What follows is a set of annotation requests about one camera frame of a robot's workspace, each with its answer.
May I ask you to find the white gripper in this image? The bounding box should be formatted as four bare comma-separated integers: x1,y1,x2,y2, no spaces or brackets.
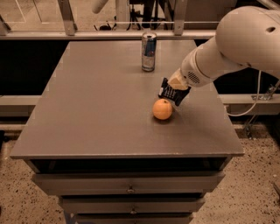
168,49,212,90

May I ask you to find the blue rxbar blueberry wrapper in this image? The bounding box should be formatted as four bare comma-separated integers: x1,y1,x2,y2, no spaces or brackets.
158,78,191,107

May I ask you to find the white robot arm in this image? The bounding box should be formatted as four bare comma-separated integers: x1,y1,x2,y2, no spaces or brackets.
168,6,280,90

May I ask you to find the orange fruit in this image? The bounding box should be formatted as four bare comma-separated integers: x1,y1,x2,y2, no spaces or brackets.
152,99,172,120

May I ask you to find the red bull energy drink can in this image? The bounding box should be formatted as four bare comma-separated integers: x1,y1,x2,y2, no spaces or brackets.
142,32,157,72

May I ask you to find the grey drawer cabinet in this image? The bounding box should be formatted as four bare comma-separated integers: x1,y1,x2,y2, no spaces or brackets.
10,39,245,224

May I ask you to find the top grey drawer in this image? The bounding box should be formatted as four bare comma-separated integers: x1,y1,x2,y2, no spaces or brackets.
32,171,225,196

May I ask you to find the grey drawer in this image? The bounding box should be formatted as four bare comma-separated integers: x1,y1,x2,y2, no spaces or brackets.
32,171,225,196
60,197,205,214
76,213,193,224

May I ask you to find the middle grey drawer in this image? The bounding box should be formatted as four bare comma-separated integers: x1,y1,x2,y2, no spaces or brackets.
60,197,205,214

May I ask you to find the bottom grey drawer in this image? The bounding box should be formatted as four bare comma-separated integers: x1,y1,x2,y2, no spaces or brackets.
76,213,193,224

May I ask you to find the metal railing frame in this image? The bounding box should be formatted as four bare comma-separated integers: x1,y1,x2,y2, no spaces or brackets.
0,0,214,40

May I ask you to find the white cable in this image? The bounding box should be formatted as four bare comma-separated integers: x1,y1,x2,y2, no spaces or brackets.
227,69,263,118

